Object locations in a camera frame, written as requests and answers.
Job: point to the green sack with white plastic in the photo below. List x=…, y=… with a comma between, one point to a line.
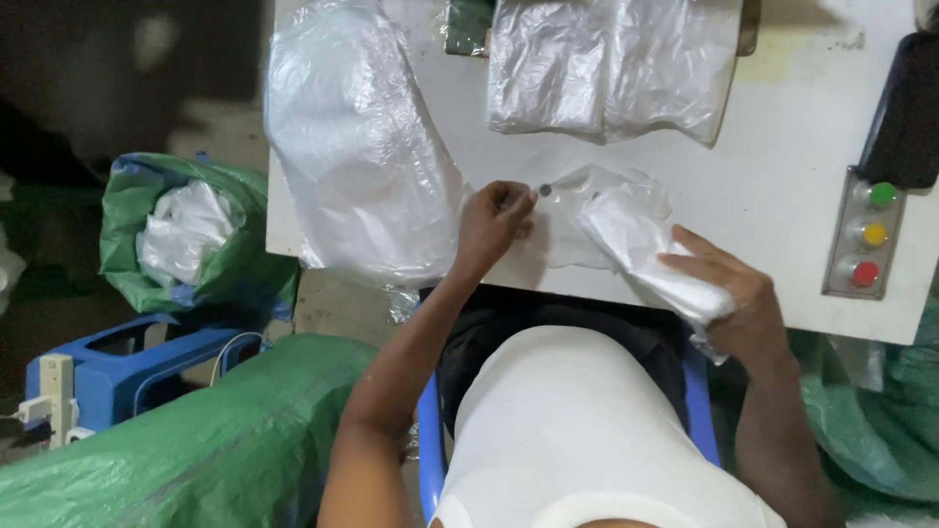
x=220, y=271

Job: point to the person's left fingers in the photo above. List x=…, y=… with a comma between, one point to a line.
x=519, y=202

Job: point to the black machine housing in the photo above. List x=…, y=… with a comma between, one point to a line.
x=902, y=117

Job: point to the white plastic bag bundle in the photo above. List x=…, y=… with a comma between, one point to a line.
x=638, y=246

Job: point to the dark green packet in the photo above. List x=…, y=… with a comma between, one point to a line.
x=466, y=26

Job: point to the green tarp sack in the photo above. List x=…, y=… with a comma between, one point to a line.
x=887, y=433

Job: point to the large green woven sack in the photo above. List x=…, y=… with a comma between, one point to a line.
x=205, y=447

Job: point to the red push button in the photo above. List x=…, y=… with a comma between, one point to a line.
x=865, y=273

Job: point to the person's white shirt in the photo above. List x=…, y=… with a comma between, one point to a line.
x=587, y=440

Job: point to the clear plastic bag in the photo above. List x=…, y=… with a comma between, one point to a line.
x=565, y=220

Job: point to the stack of clear plastic bags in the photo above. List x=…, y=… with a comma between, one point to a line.
x=609, y=66

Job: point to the green push button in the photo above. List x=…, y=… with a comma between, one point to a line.
x=882, y=194

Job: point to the person's left hand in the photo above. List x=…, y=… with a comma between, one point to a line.
x=484, y=227

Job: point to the large crumpled clear plastic sheet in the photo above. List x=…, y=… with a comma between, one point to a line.
x=359, y=147

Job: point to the metal plate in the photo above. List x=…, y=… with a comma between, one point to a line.
x=748, y=26

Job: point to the yellow push button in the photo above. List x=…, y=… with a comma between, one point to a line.
x=873, y=234

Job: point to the blue plastic stool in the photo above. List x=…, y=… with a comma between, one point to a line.
x=110, y=374

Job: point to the white power strip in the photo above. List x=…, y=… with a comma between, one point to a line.
x=55, y=396

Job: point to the grey metal button panel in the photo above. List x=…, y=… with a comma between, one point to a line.
x=842, y=249

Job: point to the person's right hand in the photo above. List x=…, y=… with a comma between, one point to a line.
x=748, y=308

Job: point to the blue plastic chair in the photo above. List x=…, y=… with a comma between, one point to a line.
x=431, y=447

